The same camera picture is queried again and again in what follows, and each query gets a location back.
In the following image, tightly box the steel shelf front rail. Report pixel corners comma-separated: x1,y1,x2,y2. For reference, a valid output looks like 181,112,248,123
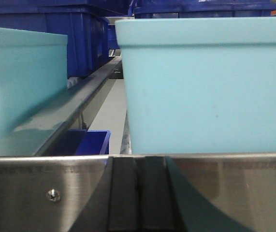
0,153,276,232

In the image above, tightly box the light blue bin left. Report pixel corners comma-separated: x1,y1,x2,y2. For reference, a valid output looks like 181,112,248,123
0,28,68,139

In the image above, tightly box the rail screw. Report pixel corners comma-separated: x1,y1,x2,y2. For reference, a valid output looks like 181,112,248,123
46,188,60,202

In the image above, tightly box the steel side rail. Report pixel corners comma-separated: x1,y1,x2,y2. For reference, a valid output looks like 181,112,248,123
0,57,121,157

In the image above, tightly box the dark blue bin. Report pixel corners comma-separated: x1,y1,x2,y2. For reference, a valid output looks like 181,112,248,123
0,0,130,77
133,0,276,19

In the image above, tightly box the light blue bin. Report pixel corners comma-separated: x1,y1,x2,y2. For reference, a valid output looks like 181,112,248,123
116,16,276,154
0,28,68,139

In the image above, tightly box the dark blue bin upper right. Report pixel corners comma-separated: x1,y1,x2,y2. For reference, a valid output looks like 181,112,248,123
133,0,276,19

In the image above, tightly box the dark blue bin upper left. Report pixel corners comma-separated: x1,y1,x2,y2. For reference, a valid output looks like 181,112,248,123
0,0,130,77

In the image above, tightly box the light blue bin right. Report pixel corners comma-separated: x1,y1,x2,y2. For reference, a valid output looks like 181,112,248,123
116,16,276,154

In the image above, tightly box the small dark blue bin below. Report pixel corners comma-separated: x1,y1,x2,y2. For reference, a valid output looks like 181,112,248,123
49,129,111,156

